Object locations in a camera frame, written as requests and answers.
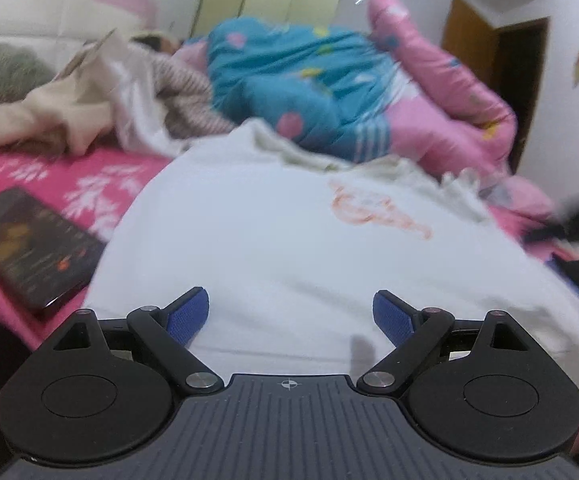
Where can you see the pink floral bed blanket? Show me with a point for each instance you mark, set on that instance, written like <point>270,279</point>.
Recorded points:
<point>44,175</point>

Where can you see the pink checked blanket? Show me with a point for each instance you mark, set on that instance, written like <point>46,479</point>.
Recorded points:
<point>189,95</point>

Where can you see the blue and pink floral quilt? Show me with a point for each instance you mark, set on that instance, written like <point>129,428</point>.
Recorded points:
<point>294,60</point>

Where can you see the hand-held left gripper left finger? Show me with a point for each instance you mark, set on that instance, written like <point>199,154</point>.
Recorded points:
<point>187,317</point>

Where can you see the wooden door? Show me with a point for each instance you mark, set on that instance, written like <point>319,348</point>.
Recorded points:
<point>464,35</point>

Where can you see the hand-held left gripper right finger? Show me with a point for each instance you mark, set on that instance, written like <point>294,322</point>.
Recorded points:
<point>394,317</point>

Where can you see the white sweatshirt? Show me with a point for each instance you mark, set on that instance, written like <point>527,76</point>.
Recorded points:
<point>269,240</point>

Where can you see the beige garment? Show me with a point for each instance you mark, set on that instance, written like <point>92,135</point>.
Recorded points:
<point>44,105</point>

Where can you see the smartphone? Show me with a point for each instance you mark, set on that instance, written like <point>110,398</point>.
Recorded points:
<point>34,245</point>

